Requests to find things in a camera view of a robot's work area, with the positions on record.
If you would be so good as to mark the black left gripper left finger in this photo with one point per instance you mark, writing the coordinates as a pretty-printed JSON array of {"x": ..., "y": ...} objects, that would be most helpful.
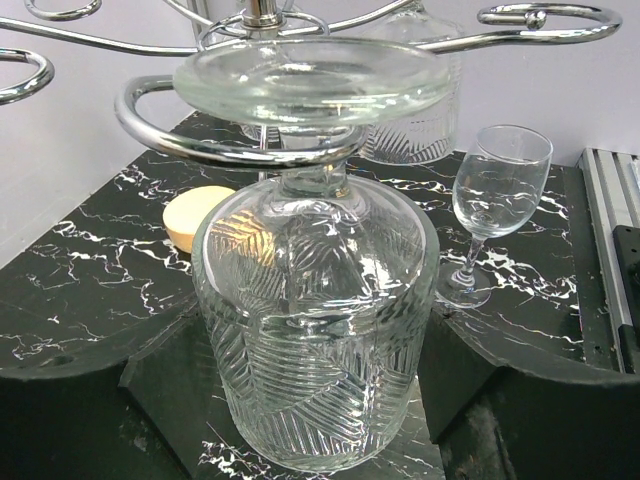
[{"x": 131, "y": 406}]

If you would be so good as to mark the clear wine glass right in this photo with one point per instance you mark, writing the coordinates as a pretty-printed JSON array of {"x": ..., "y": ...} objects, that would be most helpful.
[{"x": 496, "y": 191}]

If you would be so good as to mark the patterned glass goblet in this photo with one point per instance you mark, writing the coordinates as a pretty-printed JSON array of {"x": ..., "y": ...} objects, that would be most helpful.
[{"x": 430, "y": 135}]

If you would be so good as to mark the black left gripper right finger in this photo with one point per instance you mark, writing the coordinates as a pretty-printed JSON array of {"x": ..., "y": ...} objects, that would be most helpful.
[{"x": 501, "y": 409}]

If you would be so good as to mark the chrome wine glass rack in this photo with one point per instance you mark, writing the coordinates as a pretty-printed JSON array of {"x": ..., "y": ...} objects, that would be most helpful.
[{"x": 318, "y": 80}]

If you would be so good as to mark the frosted short goblet front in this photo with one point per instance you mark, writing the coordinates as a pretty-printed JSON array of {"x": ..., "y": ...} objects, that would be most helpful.
[{"x": 316, "y": 288}]

